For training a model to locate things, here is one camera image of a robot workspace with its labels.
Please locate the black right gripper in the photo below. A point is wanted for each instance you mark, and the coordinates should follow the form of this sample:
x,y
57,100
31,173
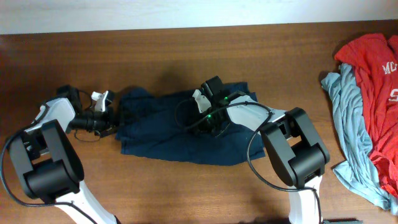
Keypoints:
x,y
198,128

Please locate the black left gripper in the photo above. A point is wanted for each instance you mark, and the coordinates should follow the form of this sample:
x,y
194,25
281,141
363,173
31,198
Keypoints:
x,y
109,117

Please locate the navy blue shorts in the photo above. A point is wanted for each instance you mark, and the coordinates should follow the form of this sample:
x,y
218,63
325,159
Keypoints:
x,y
152,128

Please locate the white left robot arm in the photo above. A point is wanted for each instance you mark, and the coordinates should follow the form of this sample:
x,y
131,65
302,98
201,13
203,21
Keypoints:
x,y
45,162

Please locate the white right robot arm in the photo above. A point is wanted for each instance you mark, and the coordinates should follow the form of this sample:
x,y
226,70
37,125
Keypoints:
x,y
296,151

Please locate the light blue shirt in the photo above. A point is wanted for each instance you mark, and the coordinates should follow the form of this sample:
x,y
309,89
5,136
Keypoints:
x,y
357,173

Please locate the red printed shirt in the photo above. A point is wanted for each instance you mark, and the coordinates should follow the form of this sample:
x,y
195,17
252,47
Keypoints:
x,y
374,59

